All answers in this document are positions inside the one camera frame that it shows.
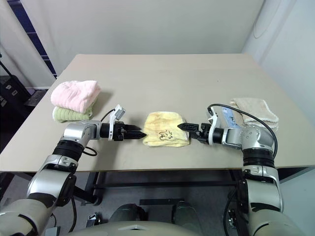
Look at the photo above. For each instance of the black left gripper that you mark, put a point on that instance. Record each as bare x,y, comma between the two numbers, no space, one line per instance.
120,134

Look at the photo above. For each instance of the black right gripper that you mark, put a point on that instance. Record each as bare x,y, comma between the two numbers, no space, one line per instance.
204,129

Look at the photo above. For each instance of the yellow towel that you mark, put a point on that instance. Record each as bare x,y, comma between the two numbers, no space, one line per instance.
160,123

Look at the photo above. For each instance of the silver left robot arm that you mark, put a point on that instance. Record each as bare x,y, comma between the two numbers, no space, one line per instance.
49,179

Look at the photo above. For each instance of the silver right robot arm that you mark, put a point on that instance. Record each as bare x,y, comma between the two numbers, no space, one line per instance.
263,182

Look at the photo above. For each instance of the beige folded towel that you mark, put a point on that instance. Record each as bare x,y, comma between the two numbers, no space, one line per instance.
256,105

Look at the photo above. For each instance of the pink folded towel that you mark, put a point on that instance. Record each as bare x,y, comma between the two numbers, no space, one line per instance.
73,94

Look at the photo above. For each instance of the green folded towel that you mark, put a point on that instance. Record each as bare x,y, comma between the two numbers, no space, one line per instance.
64,115

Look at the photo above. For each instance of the dark rounded knee shape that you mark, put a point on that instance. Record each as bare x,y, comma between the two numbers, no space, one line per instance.
183,211
128,212

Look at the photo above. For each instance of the silver robot torso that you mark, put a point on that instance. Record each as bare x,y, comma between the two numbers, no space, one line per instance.
147,228

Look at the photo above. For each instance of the dark grey flat box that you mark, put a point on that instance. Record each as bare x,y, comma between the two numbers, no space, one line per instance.
37,97

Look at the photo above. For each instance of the black equipment case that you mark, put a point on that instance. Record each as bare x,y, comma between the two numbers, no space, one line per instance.
12,96

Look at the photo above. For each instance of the dark blue striped panel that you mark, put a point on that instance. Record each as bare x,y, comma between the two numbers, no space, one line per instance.
37,37

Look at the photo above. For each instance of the black tripod leg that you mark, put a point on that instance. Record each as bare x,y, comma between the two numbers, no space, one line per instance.
6,68

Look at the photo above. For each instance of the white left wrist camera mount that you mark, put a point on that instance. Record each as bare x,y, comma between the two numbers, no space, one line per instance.
112,126

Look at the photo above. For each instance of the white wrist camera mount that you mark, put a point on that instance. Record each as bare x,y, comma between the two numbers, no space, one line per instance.
214,120
112,126

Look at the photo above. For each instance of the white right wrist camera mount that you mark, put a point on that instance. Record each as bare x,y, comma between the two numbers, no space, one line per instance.
214,120

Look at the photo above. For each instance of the black metal table frame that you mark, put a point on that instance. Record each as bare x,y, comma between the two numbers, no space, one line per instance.
160,184

